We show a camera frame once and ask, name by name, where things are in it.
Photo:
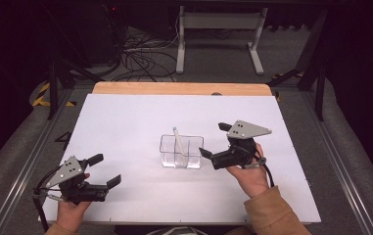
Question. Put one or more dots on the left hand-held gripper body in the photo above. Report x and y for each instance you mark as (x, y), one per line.
(66, 171)

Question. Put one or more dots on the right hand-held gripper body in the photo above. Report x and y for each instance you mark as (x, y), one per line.
(244, 129)

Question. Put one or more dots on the clear plastic organizer box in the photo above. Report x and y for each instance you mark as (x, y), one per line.
(192, 153)

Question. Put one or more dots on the white pen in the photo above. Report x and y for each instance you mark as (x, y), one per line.
(178, 138)

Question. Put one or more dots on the person's left hand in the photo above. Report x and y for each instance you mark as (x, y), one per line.
(69, 213)

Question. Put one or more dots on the person's right hand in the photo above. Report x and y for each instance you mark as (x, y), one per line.
(252, 179)

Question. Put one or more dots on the wooden table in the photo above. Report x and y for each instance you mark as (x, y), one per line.
(180, 88)

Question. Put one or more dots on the white table cover sheet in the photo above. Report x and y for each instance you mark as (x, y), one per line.
(141, 114)

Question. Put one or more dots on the black metal stand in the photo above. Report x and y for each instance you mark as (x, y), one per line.
(319, 91)
(53, 88)

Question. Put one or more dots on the black triangular bracket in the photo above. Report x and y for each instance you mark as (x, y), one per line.
(64, 138)

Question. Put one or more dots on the aluminium floor rail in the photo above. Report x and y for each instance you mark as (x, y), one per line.
(27, 166)
(340, 166)

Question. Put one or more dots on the white metal stand frame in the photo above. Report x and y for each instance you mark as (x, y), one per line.
(220, 21)

